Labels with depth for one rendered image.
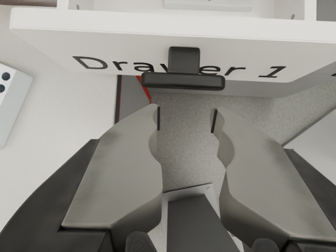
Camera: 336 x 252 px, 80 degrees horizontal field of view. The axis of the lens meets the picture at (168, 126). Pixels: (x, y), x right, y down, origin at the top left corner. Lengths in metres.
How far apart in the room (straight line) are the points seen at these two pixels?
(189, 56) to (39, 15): 0.12
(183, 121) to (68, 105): 0.80
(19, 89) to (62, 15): 0.21
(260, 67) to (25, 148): 0.36
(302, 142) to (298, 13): 1.03
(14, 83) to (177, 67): 0.26
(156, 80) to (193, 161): 0.94
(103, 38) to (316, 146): 1.20
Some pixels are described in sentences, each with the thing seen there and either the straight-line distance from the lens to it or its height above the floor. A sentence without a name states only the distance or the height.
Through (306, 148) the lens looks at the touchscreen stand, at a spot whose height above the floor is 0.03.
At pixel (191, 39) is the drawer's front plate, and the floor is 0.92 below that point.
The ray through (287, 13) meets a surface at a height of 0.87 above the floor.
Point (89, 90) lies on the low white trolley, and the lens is 0.36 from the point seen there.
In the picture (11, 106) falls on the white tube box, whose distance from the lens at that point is 0.39.
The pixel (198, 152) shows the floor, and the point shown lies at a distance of 1.10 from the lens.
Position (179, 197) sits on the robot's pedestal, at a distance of 1.11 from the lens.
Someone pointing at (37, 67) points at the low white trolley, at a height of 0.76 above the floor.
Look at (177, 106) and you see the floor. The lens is 1.10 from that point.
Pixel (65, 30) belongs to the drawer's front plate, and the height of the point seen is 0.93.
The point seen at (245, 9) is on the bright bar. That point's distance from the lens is 0.30.
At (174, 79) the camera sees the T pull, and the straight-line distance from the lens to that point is 0.18.
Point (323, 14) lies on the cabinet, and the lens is 0.49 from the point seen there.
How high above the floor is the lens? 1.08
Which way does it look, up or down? 86 degrees down
